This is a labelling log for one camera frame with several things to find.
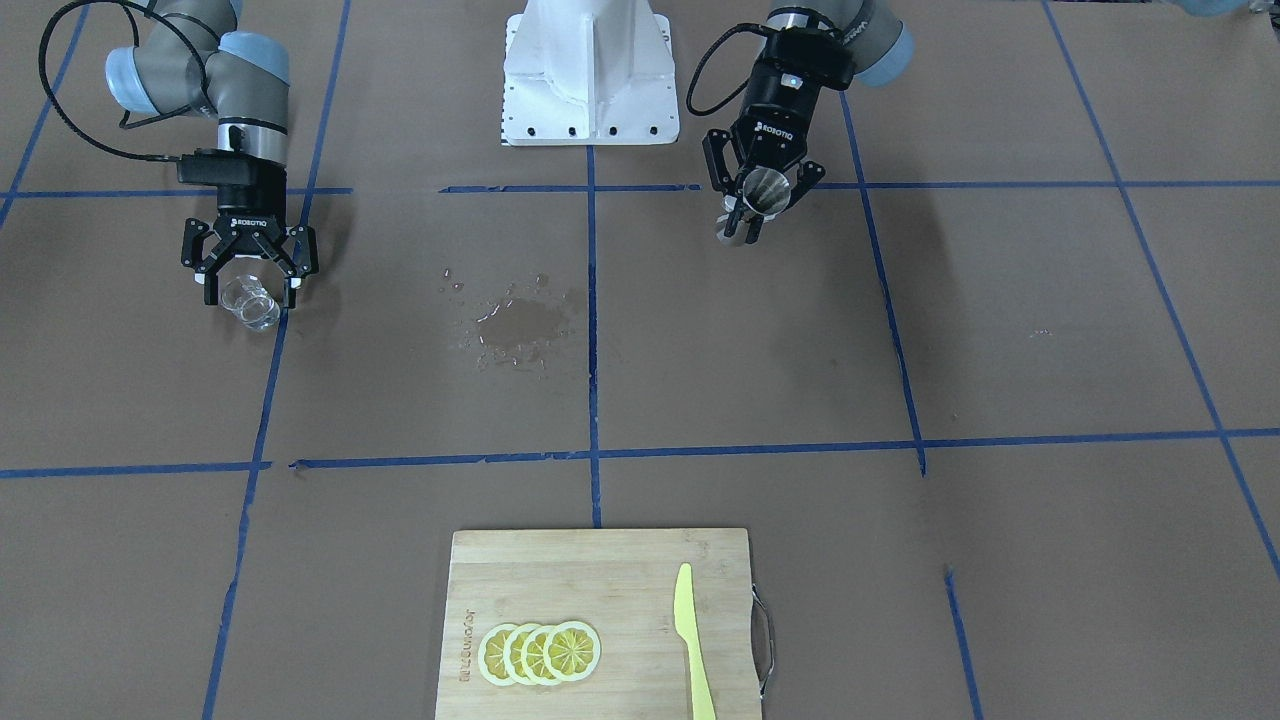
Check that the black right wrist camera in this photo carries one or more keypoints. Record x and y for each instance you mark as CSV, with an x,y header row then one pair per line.
x,y
208,167

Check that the lemon slice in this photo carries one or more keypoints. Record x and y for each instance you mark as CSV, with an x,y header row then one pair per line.
x,y
493,655
572,651
531,658
513,654

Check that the yellow plastic knife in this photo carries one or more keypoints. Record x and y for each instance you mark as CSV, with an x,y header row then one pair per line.
x,y
686,625

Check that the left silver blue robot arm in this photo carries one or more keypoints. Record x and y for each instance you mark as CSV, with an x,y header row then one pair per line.
x,y
880,43

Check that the clear glass cup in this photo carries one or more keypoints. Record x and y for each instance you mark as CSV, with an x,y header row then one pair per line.
x,y
246,298

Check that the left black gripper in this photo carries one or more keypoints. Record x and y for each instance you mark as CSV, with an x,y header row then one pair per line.
x,y
764,137

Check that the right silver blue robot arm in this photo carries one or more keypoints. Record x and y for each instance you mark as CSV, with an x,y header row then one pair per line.
x,y
198,63

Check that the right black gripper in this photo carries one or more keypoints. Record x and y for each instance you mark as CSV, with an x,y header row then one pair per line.
x,y
249,214

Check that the steel jigger measuring cup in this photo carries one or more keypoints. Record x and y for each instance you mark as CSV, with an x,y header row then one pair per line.
x,y
763,193

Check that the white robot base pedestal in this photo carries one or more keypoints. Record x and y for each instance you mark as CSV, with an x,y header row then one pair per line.
x,y
589,73

